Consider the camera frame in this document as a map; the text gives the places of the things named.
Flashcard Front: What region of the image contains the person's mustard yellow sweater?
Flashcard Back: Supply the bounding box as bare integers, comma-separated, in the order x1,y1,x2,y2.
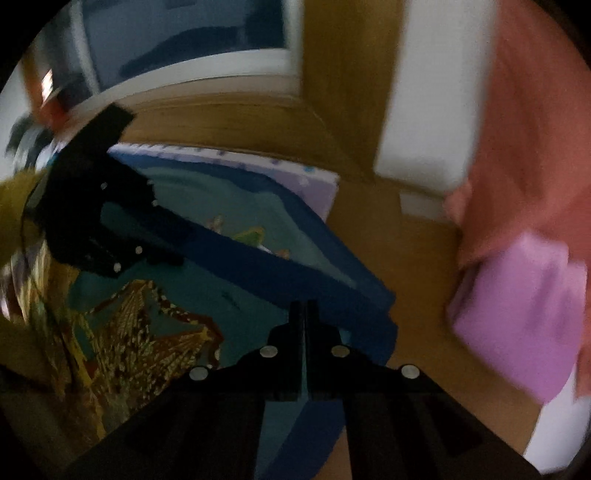
0,314,70,393

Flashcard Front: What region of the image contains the blue patterned scarf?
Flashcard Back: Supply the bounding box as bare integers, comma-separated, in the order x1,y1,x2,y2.
9,152,400,480

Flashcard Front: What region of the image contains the pink folded cloth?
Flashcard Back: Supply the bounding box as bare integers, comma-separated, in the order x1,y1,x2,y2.
445,231,589,404

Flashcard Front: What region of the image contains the wooden window casing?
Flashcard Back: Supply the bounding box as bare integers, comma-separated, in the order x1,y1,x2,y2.
115,0,407,185

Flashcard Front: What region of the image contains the purple dotted mat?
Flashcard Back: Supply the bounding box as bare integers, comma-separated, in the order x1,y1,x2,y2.
108,142,340,222

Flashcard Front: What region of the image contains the large glass window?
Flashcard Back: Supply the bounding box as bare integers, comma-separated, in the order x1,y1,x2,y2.
46,0,303,112

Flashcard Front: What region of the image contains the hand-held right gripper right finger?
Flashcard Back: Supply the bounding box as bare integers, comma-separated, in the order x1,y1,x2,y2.
307,301,541,480

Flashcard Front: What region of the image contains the red cardboard box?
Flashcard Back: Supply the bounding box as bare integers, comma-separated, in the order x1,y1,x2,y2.
25,67,70,130

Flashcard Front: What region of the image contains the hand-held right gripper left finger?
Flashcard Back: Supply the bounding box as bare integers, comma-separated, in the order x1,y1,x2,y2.
62,301,304,480

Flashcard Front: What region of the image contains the white paper sheet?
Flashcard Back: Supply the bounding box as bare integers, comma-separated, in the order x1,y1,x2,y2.
524,369,591,474

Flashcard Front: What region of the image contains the red and cream floral curtain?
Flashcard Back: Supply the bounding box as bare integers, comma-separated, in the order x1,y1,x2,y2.
443,0,591,273

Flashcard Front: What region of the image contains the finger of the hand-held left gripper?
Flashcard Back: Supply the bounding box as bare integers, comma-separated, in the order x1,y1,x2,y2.
104,154,160,215
81,240,184,278

